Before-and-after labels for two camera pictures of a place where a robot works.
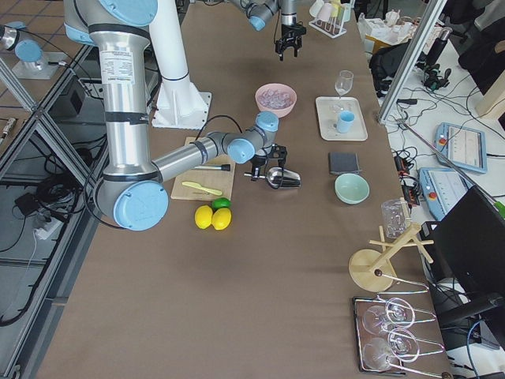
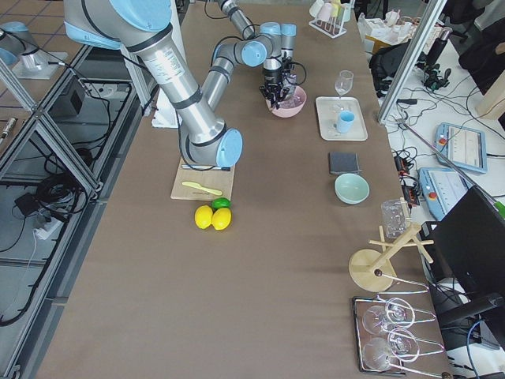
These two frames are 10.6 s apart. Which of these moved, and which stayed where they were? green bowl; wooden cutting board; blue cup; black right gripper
Moved: black right gripper
Stayed: wooden cutting board; green bowl; blue cup
